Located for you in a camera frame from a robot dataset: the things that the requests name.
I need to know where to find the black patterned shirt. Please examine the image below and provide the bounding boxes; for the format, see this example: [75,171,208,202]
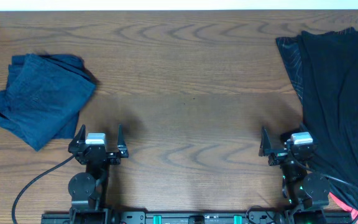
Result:
[275,36,304,106]

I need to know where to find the plain black t-shirt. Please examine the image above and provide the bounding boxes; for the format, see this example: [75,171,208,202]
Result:
[297,30,358,215]

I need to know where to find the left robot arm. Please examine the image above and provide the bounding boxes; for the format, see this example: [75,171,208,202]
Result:
[68,125,129,224]

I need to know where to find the red garment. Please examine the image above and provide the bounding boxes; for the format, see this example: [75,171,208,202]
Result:
[329,193,358,224]

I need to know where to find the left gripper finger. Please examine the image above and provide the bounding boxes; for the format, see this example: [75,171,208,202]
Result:
[117,124,126,151]
[72,124,86,146]

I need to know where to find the folded blue garment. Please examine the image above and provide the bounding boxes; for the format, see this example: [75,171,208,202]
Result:
[0,54,96,151]

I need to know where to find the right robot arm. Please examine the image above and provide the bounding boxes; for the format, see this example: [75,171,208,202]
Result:
[259,128,330,223]

